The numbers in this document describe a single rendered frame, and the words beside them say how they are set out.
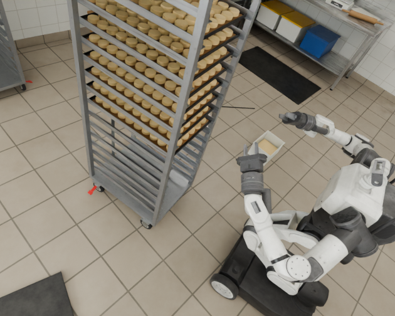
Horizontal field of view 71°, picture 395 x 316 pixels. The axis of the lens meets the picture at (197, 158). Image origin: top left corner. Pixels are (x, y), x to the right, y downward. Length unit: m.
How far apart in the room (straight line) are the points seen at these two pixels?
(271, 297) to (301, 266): 1.04
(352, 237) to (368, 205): 0.18
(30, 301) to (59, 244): 0.36
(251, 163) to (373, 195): 0.51
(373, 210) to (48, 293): 1.79
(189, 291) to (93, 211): 0.90
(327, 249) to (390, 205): 0.37
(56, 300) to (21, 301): 0.19
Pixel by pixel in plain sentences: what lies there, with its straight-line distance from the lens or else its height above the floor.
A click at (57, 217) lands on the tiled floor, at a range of 2.25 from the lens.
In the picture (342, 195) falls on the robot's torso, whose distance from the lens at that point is 1.25.
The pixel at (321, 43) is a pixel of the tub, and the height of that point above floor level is 0.43.
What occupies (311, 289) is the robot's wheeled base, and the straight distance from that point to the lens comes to 2.00.
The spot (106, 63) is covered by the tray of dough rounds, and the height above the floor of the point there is 1.14.
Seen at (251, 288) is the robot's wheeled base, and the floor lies 0.17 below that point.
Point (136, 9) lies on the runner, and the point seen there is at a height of 1.50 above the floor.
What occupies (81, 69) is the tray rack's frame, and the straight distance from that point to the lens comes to 1.56.
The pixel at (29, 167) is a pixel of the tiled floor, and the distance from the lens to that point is 2.54.
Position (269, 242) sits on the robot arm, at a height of 1.10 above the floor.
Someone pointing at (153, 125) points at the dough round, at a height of 0.97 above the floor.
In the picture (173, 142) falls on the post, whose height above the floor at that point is 1.02.
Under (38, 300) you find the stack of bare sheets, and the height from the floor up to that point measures 0.02.
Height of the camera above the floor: 1.96
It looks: 49 degrees down
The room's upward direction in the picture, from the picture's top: 20 degrees clockwise
